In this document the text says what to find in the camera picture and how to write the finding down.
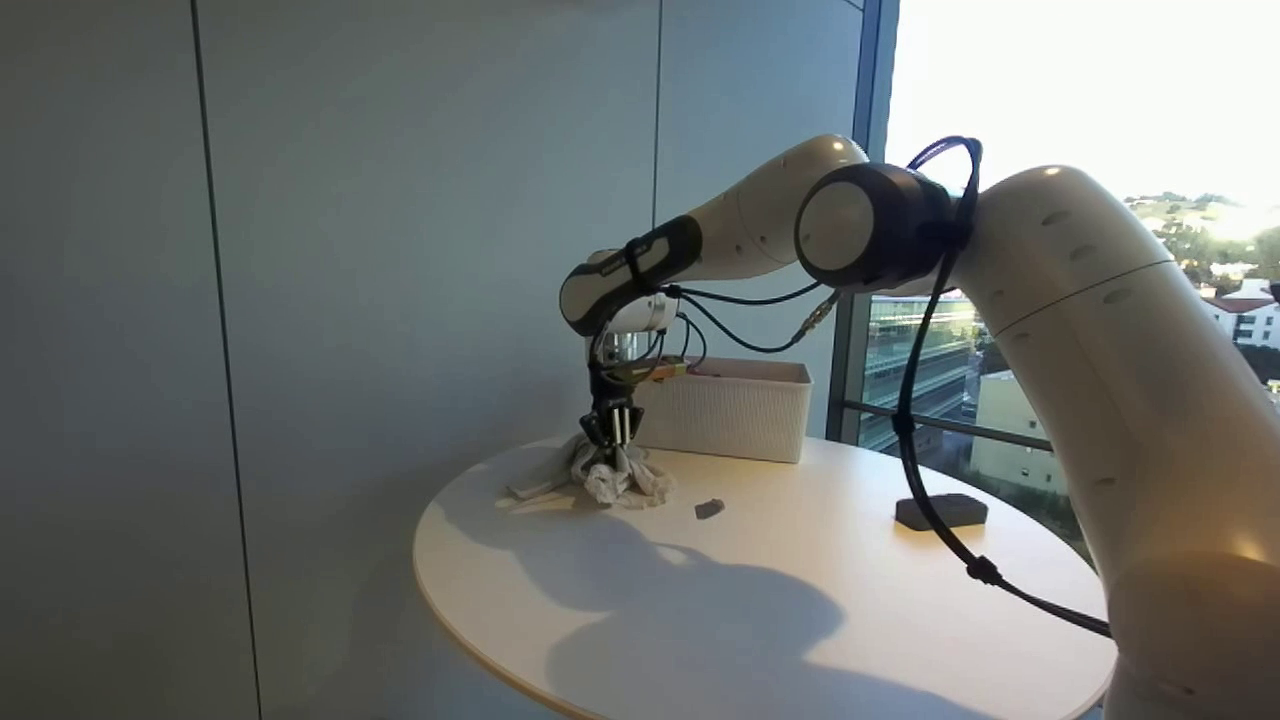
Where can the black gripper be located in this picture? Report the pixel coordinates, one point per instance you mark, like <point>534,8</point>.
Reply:
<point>619,402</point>

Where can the white terry towel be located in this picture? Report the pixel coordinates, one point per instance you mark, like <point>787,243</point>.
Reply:
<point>626,482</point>

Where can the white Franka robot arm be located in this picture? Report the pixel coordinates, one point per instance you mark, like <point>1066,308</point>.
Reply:
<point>1134,402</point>

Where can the small grey object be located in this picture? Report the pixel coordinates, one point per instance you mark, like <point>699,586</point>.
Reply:
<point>710,508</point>

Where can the black rectangular block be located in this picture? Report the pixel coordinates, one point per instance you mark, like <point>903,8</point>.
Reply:
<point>963,508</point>

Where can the dark window railing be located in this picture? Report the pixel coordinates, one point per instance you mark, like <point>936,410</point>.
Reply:
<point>993,433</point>

